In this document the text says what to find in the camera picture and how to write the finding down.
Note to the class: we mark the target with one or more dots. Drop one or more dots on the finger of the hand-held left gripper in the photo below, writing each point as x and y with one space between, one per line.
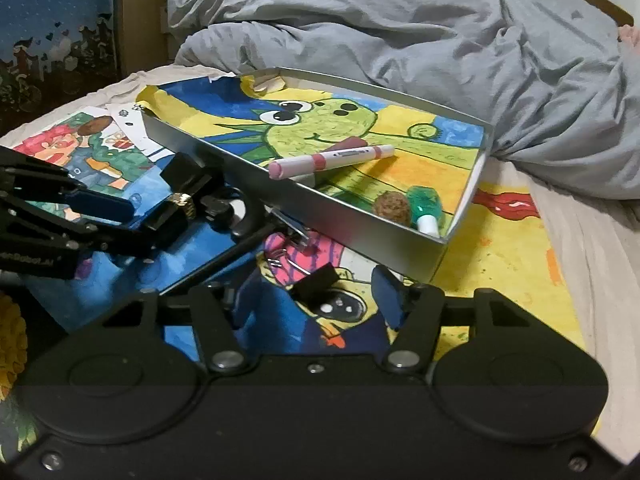
100 205
100 240

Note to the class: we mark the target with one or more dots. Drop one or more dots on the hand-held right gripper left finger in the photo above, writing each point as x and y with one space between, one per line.
215 320

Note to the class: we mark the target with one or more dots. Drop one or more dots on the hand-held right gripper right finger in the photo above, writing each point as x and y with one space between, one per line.
387 295

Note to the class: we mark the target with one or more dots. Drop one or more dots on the small black block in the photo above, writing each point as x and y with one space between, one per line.
315 285

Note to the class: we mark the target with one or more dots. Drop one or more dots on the brown walnut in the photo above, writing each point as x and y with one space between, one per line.
392 207

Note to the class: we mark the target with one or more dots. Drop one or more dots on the black lipstick with gold band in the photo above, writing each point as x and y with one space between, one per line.
182 175

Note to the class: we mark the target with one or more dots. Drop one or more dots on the green bottle with white cap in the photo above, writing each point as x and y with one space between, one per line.
422 202

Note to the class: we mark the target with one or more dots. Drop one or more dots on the silver metal tin box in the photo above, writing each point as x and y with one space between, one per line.
325 215

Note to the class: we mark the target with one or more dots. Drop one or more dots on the pink and white marker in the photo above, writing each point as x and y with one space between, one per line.
330 160

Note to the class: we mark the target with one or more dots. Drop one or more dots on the thin black pen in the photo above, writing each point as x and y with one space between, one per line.
215 265

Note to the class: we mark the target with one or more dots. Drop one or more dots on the red-haired girl drawing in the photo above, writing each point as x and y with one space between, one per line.
55 145

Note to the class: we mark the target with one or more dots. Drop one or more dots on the silver paper clip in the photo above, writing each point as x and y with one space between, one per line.
277 260

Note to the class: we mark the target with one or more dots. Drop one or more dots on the black and white colouring sheet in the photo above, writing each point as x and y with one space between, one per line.
130 120

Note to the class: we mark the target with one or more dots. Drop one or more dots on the black round object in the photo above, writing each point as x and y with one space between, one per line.
215 210

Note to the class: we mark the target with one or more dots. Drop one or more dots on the yellow and blue drawing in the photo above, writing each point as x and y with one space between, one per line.
500 285

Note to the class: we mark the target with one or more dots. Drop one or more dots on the yellow green drawing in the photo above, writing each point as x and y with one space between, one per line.
15 430

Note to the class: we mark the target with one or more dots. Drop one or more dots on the green dinosaur drawing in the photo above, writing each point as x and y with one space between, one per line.
310 125

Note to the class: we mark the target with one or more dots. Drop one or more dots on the blue printed curtain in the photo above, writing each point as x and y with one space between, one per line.
50 20

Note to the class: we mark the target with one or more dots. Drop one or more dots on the grey duvet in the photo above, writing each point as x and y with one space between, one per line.
400 35

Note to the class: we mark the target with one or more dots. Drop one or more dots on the pink crumpled cloth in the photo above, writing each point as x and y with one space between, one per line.
631 40

